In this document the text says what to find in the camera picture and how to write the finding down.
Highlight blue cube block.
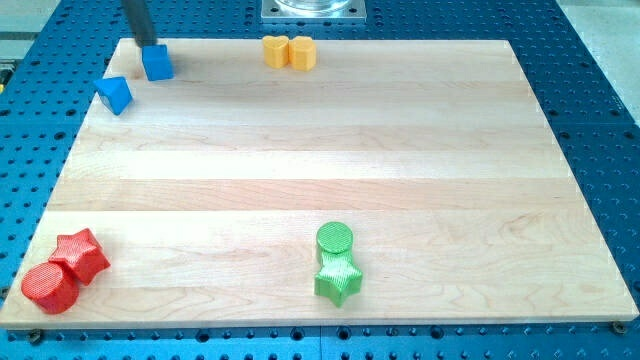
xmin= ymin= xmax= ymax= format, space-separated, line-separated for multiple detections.
xmin=142 ymin=44 xmax=174 ymax=81

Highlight blue triangular block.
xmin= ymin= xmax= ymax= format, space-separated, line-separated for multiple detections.
xmin=93 ymin=76 xmax=133 ymax=116

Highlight green cylinder block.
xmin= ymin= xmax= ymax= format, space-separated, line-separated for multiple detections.
xmin=316 ymin=221 xmax=354 ymax=264

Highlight light wooden board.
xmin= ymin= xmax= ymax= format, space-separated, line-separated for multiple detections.
xmin=1 ymin=39 xmax=638 ymax=329

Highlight green star block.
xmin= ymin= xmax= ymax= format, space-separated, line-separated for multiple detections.
xmin=314 ymin=251 xmax=363 ymax=307

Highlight yellow hexagon block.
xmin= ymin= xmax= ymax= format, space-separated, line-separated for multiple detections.
xmin=288 ymin=36 xmax=317 ymax=71

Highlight yellow heart block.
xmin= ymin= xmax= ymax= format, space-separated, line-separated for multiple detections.
xmin=262 ymin=35 xmax=289 ymax=69

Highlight red star block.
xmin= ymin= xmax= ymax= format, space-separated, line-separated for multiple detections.
xmin=49 ymin=228 xmax=111 ymax=286

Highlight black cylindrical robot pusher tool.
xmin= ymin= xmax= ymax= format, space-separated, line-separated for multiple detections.
xmin=121 ymin=0 xmax=157 ymax=48

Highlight red cylinder block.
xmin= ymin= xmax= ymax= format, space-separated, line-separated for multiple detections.
xmin=21 ymin=262 xmax=79 ymax=314

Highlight left board clamp screw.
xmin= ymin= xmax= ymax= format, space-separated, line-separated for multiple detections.
xmin=25 ymin=329 xmax=43 ymax=345

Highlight board clamp screw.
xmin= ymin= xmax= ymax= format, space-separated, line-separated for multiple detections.
xmin=610 ymin=321 xmax=627 ymax=335
xmin=25 ymin=329 xmax=43 ymax=345

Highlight right board clamp screw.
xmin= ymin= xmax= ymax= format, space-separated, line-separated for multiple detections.
xmin=610 ymin=321 xmax=627 ymax=335

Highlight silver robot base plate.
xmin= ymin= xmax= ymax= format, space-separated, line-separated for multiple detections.
xmin=260 ymin=0 xmax=367 ymax=23

